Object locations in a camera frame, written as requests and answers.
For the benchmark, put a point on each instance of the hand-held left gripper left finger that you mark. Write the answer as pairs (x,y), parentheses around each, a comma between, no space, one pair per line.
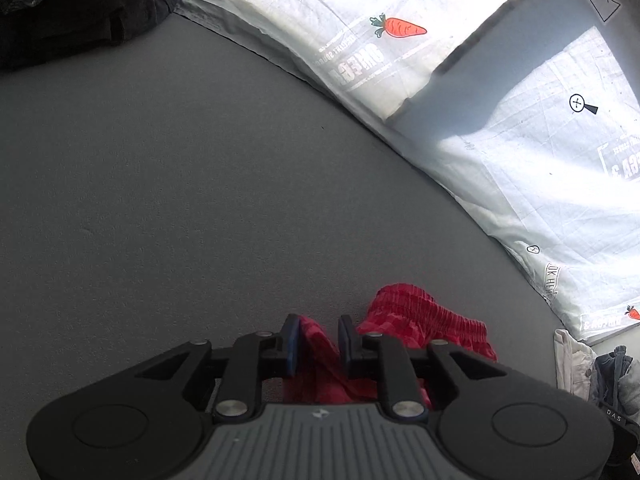
(292,347)

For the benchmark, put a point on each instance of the printed white curtain sheet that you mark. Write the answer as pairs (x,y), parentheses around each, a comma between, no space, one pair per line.
(500,125)

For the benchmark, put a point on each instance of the dark blue garment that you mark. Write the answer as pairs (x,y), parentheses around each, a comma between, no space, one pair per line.
(617,370)

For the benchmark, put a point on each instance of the red checked shorts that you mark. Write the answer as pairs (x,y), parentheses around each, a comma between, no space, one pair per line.
(425,310)

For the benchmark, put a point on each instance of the black garment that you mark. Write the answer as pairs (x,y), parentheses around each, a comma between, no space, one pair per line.
(100,15)

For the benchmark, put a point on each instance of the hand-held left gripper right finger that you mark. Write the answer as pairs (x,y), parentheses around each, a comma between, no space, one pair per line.
(346,347)

